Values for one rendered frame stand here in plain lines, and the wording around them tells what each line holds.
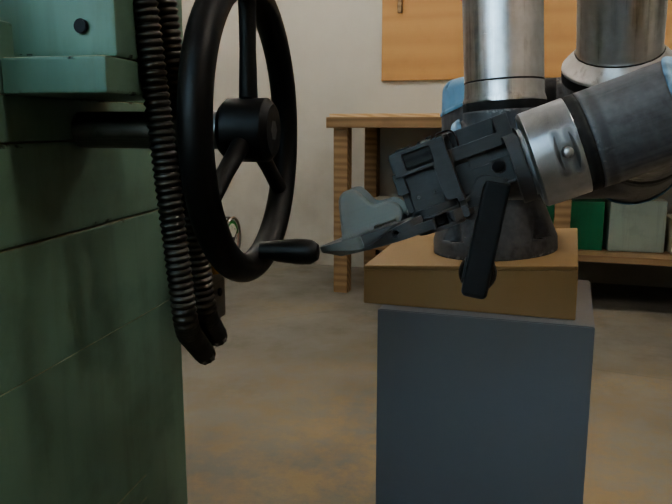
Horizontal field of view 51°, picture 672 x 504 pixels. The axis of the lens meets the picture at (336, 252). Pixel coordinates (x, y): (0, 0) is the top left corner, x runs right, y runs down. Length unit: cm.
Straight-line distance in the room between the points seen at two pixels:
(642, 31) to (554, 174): 40
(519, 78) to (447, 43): 311
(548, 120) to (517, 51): 14
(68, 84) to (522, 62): 44
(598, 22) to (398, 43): 297
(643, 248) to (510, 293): 243
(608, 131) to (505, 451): 56
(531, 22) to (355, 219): 28
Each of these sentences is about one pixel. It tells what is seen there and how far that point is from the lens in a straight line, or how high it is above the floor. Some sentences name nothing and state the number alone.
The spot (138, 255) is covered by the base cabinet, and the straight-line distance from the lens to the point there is 86.
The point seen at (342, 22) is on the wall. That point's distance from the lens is 404.
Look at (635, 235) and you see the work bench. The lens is 340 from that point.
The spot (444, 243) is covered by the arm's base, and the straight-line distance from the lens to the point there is 107.
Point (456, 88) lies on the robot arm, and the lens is 105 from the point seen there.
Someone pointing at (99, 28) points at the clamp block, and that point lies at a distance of 63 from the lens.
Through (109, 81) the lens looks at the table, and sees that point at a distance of 61.
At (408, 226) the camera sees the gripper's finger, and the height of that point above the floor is 72.
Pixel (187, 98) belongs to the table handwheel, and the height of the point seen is 83.
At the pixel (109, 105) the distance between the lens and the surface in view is 80.
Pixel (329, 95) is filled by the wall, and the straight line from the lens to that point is 403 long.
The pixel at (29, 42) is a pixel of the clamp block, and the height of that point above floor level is 88.
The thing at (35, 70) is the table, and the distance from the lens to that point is 64.
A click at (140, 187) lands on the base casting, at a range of 86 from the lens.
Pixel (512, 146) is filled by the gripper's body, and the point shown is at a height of 80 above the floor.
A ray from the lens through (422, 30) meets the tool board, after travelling 390.
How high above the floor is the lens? 82
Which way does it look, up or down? 10 degrees down
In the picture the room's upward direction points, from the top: straight up
